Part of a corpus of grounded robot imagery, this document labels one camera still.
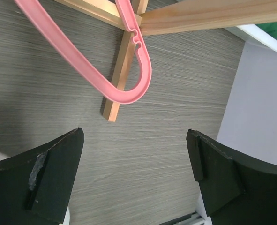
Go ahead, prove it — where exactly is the light pink hanger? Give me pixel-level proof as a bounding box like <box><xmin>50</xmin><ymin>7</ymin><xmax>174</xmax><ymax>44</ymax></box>
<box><xmin>16</xmin><ymin>0</ymin><xmax>152</xmax><ymax>104</ymax></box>

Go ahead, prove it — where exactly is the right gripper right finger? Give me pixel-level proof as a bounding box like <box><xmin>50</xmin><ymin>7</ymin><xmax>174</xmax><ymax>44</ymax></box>
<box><xmin>186</xmin><ymin>129</ymin><xmax>277</xmax><ymax>225</ymax></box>

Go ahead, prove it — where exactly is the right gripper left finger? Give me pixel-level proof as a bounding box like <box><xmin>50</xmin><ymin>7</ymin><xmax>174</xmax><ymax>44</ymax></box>
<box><xmin>0</xmin><ymin>127</ymin><xmax>84</xmax><ymax>225</ymax></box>

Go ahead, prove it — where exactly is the white basket with clothes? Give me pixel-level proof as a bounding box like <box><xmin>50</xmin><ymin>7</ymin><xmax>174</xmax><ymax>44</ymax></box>
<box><xmin>237</xmin><ymin>24</ymin><xmax>277</xmax><ymax>52</ymax></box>

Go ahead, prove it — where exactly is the wooden clothes rack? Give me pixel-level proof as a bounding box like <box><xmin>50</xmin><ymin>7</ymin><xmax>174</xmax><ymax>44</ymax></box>
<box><xmin>52</xmin><ymin>0</ymin><xmax>277</xmax><ymax>122</ymax></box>

